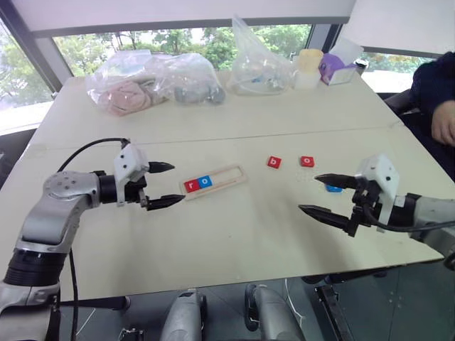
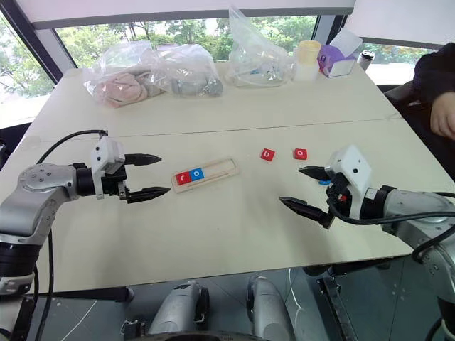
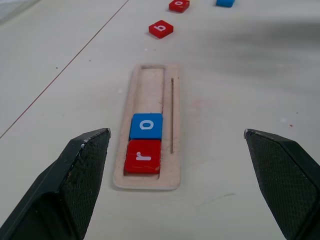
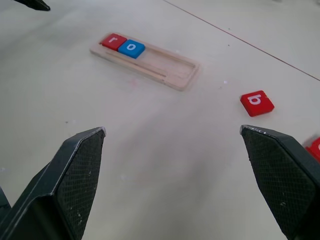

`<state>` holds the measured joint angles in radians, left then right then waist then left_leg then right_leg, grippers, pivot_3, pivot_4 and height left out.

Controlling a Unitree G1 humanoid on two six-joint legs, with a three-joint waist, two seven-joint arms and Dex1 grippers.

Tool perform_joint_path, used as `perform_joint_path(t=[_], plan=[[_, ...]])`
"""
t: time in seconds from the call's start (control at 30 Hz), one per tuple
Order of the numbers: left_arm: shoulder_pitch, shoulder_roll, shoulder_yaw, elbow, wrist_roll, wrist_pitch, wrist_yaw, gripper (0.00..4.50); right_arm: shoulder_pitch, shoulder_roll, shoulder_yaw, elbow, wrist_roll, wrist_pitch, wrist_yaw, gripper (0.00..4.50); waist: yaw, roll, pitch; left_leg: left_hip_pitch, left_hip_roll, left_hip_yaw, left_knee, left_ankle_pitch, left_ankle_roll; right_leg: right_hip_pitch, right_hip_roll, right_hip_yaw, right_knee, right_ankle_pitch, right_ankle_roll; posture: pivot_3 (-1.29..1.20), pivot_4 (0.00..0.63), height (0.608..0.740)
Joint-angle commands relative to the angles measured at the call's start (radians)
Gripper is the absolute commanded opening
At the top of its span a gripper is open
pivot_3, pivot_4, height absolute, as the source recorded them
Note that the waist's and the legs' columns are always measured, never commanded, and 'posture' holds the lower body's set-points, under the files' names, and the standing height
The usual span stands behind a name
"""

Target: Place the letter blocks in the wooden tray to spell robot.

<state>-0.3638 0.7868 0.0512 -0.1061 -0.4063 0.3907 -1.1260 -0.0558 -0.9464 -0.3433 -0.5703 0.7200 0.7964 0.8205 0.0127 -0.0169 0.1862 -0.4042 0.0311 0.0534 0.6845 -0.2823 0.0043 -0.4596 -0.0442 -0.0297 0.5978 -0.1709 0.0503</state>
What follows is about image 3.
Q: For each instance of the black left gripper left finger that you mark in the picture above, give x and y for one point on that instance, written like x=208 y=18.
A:
x=75 y=185

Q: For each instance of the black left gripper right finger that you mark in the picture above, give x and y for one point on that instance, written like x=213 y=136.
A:
x=287 y=185

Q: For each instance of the red letter tile b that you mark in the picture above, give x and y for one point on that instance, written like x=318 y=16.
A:
x=160 y=28

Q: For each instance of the blue letter tile t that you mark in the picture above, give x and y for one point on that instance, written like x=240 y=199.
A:
x=225 y=2

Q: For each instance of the red letter tile o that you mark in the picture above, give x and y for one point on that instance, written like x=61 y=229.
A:
x=178 y=5

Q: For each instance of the red letter tile r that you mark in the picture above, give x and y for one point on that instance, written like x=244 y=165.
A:
x=142 y=157

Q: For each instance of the blue letter tile o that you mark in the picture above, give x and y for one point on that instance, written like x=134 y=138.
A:
x=146 y=126

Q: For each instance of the wooden tile tray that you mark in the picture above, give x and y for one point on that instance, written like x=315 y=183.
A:
x=150 y=87

